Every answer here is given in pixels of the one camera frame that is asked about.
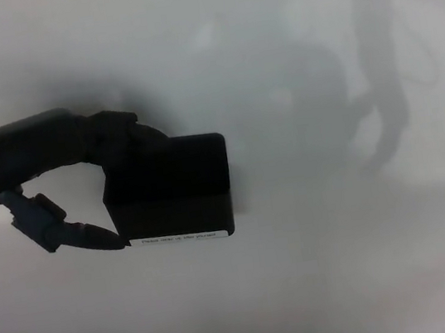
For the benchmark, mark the white whiteboard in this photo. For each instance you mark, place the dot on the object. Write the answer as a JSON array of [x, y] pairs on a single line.
[[322, 243]]

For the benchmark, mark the black magnetic marker holder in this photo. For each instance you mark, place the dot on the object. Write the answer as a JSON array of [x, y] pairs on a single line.
[[176, 190]]

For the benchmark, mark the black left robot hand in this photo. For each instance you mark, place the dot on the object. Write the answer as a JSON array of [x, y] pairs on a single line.
[[35, 144]]

